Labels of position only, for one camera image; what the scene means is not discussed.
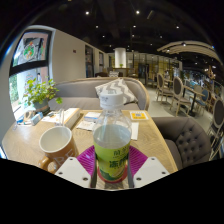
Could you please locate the white round column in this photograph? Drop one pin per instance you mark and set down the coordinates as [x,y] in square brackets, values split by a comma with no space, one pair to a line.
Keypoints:
[120,57]

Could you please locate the group of ceiling spotlights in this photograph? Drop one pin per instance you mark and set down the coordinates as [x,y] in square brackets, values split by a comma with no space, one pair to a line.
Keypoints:
[137,12]

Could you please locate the orange mug with white inside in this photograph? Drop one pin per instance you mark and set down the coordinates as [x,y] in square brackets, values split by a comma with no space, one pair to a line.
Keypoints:
[56,141]

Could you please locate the clear bottle with green label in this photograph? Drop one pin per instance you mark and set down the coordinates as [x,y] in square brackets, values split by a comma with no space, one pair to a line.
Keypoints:
[111,146]

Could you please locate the dark grey tufted armchair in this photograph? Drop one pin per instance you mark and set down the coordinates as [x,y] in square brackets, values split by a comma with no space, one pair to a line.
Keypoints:
[186,140]

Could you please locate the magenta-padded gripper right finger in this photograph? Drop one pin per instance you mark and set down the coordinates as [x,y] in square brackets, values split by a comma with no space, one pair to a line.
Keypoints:
[138,163]

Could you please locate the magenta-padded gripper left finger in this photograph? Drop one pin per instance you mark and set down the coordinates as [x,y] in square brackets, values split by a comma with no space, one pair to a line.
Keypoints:
[85,163]

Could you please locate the yellow card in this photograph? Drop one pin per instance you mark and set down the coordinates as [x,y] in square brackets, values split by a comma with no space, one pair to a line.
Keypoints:
[139,115]

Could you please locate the small white blue box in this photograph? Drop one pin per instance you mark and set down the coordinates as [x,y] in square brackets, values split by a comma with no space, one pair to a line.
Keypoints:
[91,116]

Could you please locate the dark pedestal dining table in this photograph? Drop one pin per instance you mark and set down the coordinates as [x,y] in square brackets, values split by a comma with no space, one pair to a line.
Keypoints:
[193,96]

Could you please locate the grey white chevron pillow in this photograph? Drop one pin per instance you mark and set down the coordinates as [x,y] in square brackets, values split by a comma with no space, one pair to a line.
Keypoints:
[113,85]

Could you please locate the grey curved sofa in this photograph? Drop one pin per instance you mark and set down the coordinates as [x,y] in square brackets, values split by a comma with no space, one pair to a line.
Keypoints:
[76,90]

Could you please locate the green potted plant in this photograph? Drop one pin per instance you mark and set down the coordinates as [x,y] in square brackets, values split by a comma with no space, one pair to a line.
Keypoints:
[40,91]

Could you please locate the light blue packet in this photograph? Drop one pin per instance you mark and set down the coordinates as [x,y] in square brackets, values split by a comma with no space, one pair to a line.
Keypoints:
[36,119]

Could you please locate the dark framed window with posters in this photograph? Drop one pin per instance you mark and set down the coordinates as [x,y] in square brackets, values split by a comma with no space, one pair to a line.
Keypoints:
[30,50]

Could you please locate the white paper sheet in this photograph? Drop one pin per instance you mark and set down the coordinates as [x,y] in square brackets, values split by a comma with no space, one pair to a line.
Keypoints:
[85,125]

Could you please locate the white printed tissue box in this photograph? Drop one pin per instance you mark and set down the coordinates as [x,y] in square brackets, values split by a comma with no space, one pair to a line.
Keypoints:
[71,116]

